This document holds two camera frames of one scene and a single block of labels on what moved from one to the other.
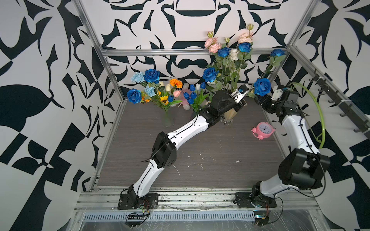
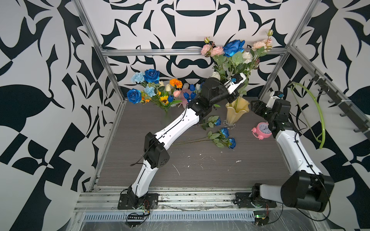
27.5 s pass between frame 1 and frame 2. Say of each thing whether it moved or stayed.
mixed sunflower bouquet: stayed
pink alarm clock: stayed
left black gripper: moved
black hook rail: stayed
